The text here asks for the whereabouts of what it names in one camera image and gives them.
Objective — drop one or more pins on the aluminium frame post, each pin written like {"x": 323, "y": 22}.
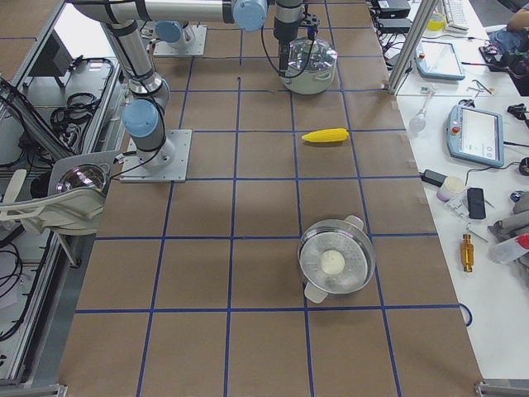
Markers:
{"x": 419, "y": 25}

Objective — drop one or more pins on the shiny metal bowl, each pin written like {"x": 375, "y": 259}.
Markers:
{"x": 84, "y": 175}

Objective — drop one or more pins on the teach pendant tablet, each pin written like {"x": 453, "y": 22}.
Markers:
{"x": 475, "y": 135}
{"x": 438, "y": 60}

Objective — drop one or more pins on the pale green cooking pot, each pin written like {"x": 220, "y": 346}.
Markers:
{"x": 309, "y": 83}

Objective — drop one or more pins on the white lilac tape roll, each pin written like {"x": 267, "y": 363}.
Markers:
{"x": 450, "y": 187}

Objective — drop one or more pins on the yellow corn cob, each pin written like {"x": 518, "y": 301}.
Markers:
{"x": 329, "y": 135}

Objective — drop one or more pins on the far teach pendant tablet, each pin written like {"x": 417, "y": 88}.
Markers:
{"x": 438, "y": 60}

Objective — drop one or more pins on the black smartphone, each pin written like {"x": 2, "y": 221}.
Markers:
{"x": 476, "y": 203}

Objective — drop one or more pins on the black power adapter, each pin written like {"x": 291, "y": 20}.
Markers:
{"x": 433, "y": 178}

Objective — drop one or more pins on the yellow tape roll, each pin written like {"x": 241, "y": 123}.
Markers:
{"x": 436, "y": 22}

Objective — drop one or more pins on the white keyboard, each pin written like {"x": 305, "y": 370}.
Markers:
{"x": 455, "y": 16}

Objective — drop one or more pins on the white steamed bun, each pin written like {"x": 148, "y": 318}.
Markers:
{"x": 332, "y": 262}

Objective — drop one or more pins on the glass pot lid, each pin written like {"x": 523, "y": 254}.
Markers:
{"x": 309, "y": 56}

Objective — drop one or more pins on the clear light bulb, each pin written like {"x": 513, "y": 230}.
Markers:
{"x": 418, "y": 122}

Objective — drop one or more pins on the gold brass fitting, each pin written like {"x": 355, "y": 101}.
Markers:
{"x": 467, "y": 253}

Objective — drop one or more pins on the steel steamer pot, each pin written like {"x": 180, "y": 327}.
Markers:
{"x": 346, "y": 236}

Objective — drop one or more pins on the near teach pendant tablet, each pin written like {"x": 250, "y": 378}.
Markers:
{"x": 475, "y": 135}

